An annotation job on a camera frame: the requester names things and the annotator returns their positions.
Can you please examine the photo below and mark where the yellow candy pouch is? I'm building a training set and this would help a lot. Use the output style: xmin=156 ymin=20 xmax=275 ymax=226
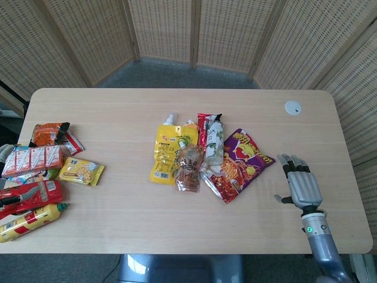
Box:
xmin=150 ymin=123 xmax=199 ymax=186

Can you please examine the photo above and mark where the woven wooden folding screen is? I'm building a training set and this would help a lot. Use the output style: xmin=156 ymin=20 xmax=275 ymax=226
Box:
xmin=0 ymin=0 xmax=377 ymax=248

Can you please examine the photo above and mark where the grey black handled tool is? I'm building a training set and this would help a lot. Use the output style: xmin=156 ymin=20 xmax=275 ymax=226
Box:
xmin=0 ymin=188 xmax=42 ymax=206

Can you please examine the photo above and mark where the yellow bottle green cap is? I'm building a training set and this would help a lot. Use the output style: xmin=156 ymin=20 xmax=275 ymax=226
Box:
xmin=0 ymin=202 xmax=71 ymax=244

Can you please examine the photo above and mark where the orange snack bag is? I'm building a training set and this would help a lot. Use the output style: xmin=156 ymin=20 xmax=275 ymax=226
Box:
xmin=29 ymin=121 xmax=71 ymax=147

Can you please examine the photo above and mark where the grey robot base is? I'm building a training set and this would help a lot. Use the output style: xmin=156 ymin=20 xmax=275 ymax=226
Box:
xmin=117 ymin=254 xmax=245 ymax=283

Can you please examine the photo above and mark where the orange drink carton pack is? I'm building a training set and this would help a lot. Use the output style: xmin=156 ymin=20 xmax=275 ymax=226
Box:
xmin=1 ymin=144 xmax=64 ymax=177

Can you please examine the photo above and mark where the colourful cartoon snack packet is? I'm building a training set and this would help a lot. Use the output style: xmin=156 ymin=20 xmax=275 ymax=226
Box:
xmin=11 ymin=167 xmax=59 ymax=185

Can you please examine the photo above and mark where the yellow cracker bag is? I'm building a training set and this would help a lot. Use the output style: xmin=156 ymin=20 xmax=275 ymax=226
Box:
xmin=57 ymin=156 xmax=105 ymax=187

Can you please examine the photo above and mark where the clear brown snack pouch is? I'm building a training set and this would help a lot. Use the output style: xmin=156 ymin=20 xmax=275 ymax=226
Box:
xmin=173 ymin=138 xmax=206 ymax=194

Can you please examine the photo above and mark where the red stick sachet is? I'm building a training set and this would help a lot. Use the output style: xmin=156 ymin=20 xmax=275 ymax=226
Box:
xmin=197 ymin=113 xmax=213 ymax=148

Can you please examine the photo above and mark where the red white small packet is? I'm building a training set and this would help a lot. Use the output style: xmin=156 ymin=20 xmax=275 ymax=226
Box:
xmin=61 ymin=131 xmax=85 ymax=156

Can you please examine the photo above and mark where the purple red snack bag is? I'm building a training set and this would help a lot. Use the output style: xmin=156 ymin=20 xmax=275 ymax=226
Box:
xmin=206 ymin=128 xmax=276 ymax=205

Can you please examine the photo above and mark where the clear LUX bottle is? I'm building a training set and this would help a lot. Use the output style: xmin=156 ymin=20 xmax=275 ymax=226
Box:
xmin=200 ymin=114 xmax=226 ymax=175

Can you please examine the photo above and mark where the white round table grommet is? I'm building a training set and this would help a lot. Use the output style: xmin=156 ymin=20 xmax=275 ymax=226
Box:
xmin=285 ymin=100 xmax=303 ymax=116

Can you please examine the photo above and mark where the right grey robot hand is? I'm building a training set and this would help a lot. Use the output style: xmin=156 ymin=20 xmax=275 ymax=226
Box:
xmin=273 ymin=153 xmax=323 ymax=210

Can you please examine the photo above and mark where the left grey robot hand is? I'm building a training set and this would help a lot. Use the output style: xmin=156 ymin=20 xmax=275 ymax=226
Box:
xmin=0 ymin=143 xmax=15 ymax=163

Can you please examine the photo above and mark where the black stand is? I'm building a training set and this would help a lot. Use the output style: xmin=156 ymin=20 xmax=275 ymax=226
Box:
xmin=0 ymin=80 xmax=29 ymax=110

